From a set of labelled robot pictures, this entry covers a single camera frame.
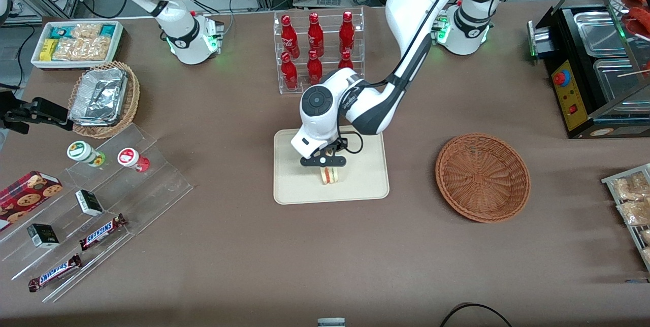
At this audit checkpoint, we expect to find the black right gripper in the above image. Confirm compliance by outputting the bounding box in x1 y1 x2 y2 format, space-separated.
0 91 75 135

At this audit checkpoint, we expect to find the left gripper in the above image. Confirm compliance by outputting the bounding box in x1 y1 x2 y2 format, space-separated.
291 132 347 176

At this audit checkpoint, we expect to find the cream plastic tray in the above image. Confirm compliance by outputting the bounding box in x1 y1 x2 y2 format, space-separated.
273 125 390 205

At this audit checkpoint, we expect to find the small oval wicker basket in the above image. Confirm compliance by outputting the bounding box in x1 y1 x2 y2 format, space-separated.
68 61 141 140

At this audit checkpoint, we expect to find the round brown wicker basket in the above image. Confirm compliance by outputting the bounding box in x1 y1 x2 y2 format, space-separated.
435 133 531 224

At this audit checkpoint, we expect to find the tray of packaged snacks right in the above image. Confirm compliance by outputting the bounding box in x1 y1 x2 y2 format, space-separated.
602 163 650 272

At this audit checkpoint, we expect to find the green label yogurt cup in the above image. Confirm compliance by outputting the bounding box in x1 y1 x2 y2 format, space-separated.
67 141 107 168

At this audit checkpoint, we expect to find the stack of foil trays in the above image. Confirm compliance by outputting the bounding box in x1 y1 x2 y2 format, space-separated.
69 68 129 127

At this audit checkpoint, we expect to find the white snack bin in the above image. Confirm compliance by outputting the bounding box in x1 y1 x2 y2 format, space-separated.
30 20 125 72

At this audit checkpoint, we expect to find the yellow snack pack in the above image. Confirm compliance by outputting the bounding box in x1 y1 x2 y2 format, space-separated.
39 39 58 62

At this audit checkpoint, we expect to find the clear bag of crackers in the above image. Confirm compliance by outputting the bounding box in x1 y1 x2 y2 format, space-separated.
71 23 103 39
53 37 111 61

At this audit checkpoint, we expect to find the red cookie box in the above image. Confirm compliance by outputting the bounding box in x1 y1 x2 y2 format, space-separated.
0 170 64 232

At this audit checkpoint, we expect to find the red label yogurt cup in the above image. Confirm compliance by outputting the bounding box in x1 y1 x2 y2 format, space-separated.
117 147 151 173

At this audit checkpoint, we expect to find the small black carton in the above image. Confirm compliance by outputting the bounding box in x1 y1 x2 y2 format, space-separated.
75 189 105 217
26 223 60 250

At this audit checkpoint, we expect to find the clear acrylic step display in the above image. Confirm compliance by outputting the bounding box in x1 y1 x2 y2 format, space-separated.
0 123 194 304

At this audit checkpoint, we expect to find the snickers bar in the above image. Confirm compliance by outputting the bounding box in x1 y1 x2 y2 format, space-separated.
27 254 83 293
78 213 128 252

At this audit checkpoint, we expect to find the clear acrylic bottle rack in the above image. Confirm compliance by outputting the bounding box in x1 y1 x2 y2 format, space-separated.
273 7 365 95

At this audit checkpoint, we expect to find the black glass food warmer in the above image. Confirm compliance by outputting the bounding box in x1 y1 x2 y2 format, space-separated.
527 0 650 140

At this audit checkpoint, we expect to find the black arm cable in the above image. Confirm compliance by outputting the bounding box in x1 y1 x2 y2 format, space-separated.
333 0 470 155

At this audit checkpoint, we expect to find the black floor cable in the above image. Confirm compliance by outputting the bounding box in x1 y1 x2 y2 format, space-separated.
439 302 514 327

